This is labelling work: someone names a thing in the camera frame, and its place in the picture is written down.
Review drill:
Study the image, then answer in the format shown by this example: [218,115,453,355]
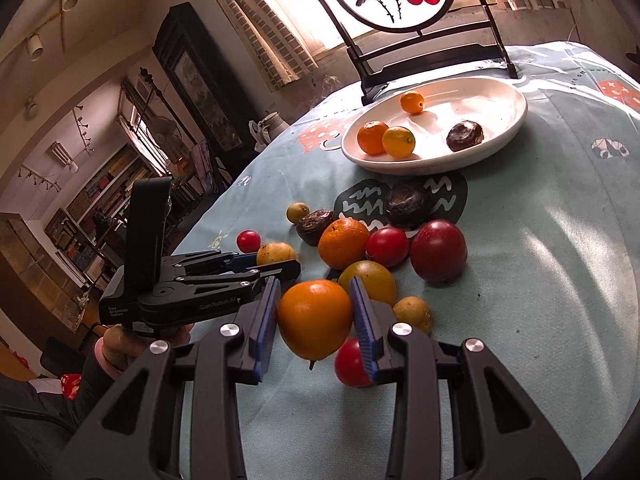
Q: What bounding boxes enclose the round painted table screen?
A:
[292,0,521,106]

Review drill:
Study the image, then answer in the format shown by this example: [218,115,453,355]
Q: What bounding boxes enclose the amber yellow round fruit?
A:
[337,260,397,307]

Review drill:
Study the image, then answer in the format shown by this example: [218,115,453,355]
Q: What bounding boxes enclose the person's left hand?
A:
[94,322,195,378]

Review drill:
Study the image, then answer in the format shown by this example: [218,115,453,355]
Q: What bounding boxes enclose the rough-skinned orange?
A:
[318,217,371,272]

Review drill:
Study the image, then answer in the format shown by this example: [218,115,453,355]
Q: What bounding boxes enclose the yellow spotted round fruit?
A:
[256,242,298,267]

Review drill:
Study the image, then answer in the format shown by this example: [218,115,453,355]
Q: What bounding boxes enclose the white oval plate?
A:
[341,77,529,176]

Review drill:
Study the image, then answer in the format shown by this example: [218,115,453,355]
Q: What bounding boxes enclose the yellow-orange citrus fruit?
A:
[382,126,416,157]

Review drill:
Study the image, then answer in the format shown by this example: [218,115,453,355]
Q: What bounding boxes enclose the dark round passion fruit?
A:
[383,182,433,229]
[446,120,485,153]

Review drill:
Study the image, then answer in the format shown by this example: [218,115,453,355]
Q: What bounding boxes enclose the orange mandarin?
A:
[356,120,390,156]

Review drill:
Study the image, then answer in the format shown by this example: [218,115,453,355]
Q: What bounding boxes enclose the red patterned object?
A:
[60,372,83,401]

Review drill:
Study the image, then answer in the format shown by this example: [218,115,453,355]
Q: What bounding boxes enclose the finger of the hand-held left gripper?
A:
[161,249,262,273]
[170,259,302,306]

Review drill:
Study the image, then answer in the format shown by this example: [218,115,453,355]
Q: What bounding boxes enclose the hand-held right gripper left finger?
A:
[52,276,282,480]

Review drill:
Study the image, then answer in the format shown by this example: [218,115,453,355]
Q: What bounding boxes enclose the light blue printed tablecloth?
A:
[165,40,640,480]

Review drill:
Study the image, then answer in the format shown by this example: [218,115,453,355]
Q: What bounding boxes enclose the white plastic bag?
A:
[249,120,268,153]

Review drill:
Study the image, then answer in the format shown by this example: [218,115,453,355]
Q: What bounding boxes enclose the smooth orange citrus fruit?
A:
[276,280,354,371]

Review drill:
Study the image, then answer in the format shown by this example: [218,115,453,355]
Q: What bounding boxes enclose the small yellow round fruit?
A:
[392,296,433,335]

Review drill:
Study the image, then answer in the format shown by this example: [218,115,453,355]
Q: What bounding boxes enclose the dark wooden cabinet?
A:
[152,2,261,181]

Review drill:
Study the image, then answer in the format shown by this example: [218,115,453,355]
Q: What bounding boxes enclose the white kettle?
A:
[260,110,291,143]

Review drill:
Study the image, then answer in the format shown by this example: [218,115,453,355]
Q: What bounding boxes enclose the dark wrinkled passion fruit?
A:
[295,209,335,247]

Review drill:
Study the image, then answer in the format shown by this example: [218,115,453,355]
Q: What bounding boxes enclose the wooden glass display cabinet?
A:
[0,212,101,331]

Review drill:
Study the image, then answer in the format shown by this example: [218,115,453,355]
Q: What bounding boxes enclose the wooden bookshelf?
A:
[42,145,166,281]

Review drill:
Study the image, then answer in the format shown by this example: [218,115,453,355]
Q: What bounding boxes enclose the small red cherry tomato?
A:
[236,230,262,254]

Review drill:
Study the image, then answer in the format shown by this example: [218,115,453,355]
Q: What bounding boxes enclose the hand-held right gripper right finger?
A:
[348,276,608,480]

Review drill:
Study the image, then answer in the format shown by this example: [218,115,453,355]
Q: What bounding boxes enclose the large dark red fruit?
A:
[410,219,468,282]

